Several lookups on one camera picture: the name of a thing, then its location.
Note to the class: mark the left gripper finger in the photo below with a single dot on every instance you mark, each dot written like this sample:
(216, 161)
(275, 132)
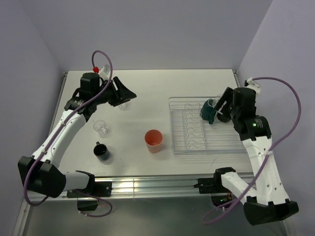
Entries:
(116, 104)
(123, 93)

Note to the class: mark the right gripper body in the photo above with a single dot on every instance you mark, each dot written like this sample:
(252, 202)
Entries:
(233, 109)

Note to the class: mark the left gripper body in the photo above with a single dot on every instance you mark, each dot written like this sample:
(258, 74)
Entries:
(112, 96)

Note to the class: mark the dark green ceramic mug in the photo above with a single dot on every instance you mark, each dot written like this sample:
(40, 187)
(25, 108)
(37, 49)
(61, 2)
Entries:
(207, 112)

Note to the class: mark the small clear glass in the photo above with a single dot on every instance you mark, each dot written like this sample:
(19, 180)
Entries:
(101, 128)

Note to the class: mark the orange plastic cup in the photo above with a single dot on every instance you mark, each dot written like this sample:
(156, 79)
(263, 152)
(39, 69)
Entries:
(153, 139)

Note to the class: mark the large clear glass tumbler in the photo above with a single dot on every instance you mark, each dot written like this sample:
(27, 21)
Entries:
(218, 105)

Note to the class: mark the black ceramic mug cream inside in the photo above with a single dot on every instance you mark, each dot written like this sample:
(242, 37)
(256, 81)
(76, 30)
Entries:
(224, 115)

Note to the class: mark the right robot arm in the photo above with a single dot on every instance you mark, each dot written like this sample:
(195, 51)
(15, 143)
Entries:
(268, 201)

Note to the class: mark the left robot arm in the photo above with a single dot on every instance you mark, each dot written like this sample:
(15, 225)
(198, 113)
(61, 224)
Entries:
(40, 172)

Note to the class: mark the clear glass near back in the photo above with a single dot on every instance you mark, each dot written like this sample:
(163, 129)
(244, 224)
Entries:
(124, 106)

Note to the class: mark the small black mug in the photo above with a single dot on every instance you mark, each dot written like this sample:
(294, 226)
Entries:
(101, 151)

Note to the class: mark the clear plastic drip tray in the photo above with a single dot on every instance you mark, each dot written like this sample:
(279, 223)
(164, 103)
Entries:
(177, 150)

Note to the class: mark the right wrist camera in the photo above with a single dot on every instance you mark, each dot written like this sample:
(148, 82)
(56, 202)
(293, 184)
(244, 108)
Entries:
(252, 84)

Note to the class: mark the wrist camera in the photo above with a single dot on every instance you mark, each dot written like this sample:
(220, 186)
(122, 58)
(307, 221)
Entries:
(252, 84)
(104, 72)

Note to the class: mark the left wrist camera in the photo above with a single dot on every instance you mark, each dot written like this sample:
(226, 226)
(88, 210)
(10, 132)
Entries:
(104, 72)

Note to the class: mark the aluminium extrusion rail frame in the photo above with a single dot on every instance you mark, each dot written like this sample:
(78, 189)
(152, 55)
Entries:
(147, 185)

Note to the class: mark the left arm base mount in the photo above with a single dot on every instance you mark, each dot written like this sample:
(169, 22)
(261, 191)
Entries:
(88, 199)

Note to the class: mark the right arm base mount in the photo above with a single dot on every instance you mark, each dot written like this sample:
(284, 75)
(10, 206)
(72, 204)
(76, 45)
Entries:
(219, 195)

